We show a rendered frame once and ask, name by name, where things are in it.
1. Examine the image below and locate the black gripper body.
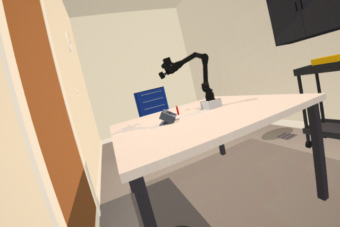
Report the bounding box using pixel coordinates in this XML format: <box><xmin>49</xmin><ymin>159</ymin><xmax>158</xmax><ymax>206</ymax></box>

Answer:
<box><xmin>159</xmin><ymin>68</ymin><xmax>170</xmax><ymax>79</ymax></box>

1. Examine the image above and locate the grey sloped panel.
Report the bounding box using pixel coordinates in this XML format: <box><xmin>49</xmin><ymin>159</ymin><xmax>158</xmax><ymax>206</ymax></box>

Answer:
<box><xmin>159</xmin><ymin>109</ymin><xmax>177</xmax><ymax>126</ymax></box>

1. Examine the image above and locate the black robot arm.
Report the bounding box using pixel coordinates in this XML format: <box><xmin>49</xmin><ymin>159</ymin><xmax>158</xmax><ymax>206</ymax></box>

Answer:
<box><xmin>161</xmin><ymin>52</ymin><xmax>215</xmax><ymax>101</ymax></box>

